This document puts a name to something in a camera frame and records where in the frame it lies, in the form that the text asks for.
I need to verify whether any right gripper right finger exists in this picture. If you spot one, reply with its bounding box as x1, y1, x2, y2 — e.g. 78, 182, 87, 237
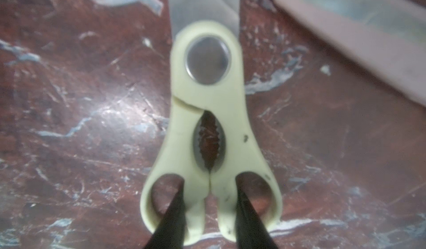
235, 177, 278, 249

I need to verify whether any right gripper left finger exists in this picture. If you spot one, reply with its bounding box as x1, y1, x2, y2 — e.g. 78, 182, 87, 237
144, 184, 186, 249

